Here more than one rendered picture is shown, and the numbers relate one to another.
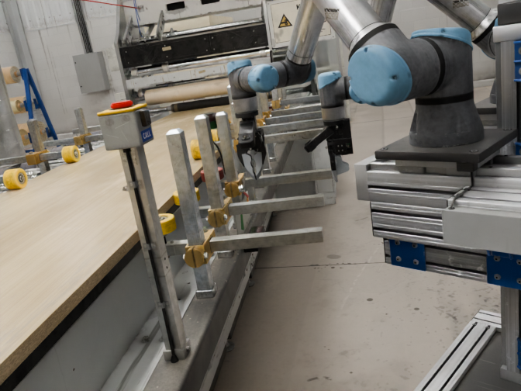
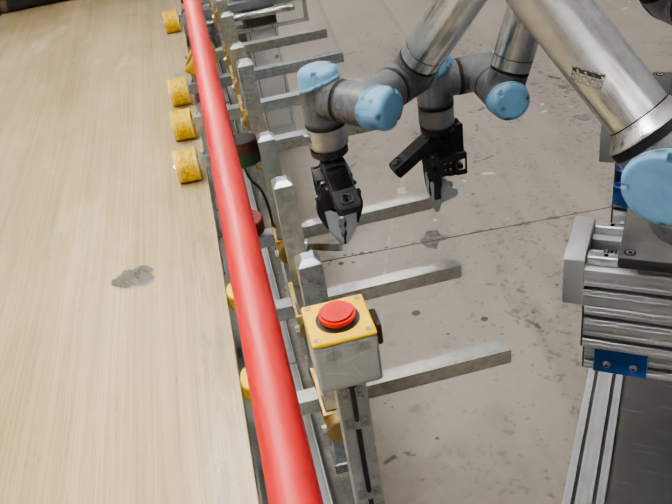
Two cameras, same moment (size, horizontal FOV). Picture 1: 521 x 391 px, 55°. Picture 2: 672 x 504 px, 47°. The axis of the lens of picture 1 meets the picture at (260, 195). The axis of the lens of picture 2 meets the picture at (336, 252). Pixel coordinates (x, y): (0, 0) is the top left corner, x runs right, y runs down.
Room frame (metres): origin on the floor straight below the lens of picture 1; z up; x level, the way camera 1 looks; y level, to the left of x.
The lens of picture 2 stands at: (0.32, 0.41, 1.73)
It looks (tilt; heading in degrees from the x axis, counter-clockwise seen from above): 34 degrees down; 343
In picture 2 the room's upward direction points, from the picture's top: 9 degrees counter-clockwise
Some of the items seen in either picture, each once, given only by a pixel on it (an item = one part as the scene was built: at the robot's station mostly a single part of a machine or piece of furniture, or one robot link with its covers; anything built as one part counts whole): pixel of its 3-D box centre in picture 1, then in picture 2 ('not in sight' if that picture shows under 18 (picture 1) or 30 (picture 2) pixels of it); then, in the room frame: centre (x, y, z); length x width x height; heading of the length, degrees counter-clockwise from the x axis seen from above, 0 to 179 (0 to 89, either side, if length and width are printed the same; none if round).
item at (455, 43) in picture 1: (439, 60); not in sight; (1.06, -0.41, 1.21); 0.13 x 0.12 x 0.14; 118
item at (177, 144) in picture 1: (193, 223); (330, 378); (1.19, 0.18, 0.90); 0.03 x 0.03 x 0.48; 80
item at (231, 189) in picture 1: (234, 185); (284, 238); (1.71, 0.08, 0.85); 0.13 x 0.06 x 0.05; 170
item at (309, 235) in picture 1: (238, 243); (386, 382); (1.22, 0.08, 0.82); 0.43 x 0.03 x 0.04; 80
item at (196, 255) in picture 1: (201, 247); (334, 402); (1.22, 0.17, 0.82); 0.13 x 0.06 x 0.05; 170
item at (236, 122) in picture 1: (242, 146); (264, 157); (1.93, 0.04, 0.94); 0.03 x 0.03 x 0.48; 80
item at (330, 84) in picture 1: (331, 89); (435, 79); (1.66, -0.28, 1.13); 0.09 x 0.08 x 0.11; 77
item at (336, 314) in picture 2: (122, 106); (337, 316); (0.94, 0.22, 1.22); 0.04 x 0.04 x 0.02
